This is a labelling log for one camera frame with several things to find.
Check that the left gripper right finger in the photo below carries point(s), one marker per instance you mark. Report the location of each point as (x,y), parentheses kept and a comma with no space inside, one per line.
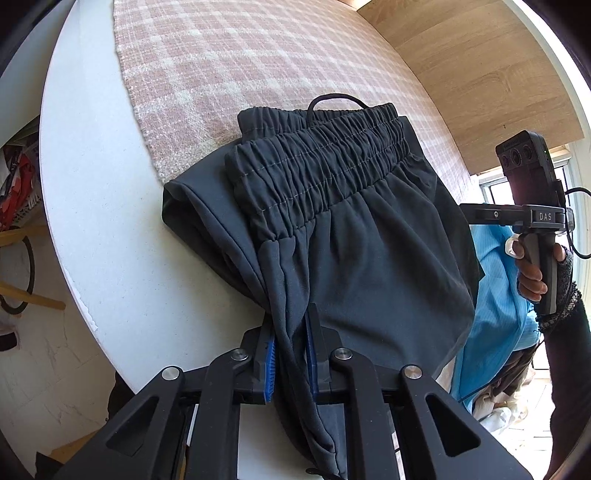
(400,423)

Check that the black drawstring pants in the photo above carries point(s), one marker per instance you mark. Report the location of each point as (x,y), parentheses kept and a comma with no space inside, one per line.
(336,213)

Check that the black white orange sweater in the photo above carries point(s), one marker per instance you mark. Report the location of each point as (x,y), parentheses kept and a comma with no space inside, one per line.
(567,339)

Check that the pink plaid tablecloth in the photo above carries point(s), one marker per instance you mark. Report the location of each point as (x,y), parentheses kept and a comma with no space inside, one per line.
(190,67)

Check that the person's right hand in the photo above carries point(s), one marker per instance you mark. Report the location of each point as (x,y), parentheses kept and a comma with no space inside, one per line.
(531,283)

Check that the white window frame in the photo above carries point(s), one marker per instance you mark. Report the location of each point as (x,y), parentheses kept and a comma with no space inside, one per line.
(522,80)

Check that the red white bag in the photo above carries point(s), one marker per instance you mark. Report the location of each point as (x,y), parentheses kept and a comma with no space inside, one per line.
(20,182)

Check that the blue striped garment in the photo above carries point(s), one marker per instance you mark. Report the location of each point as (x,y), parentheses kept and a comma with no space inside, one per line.
(502,324)

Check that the brown garment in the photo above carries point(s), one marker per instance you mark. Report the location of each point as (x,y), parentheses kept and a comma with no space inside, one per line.
(510,377)

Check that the wooden chair frame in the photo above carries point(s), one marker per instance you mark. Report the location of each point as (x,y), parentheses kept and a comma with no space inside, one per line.
(18,275)

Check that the white garment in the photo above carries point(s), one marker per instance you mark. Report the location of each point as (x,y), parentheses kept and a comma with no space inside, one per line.
(497,414)

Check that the large light wooden board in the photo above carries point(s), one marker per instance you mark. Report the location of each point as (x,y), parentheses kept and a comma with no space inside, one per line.
(433,38)

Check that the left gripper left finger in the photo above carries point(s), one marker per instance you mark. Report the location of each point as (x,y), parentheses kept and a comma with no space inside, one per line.
(182,425)

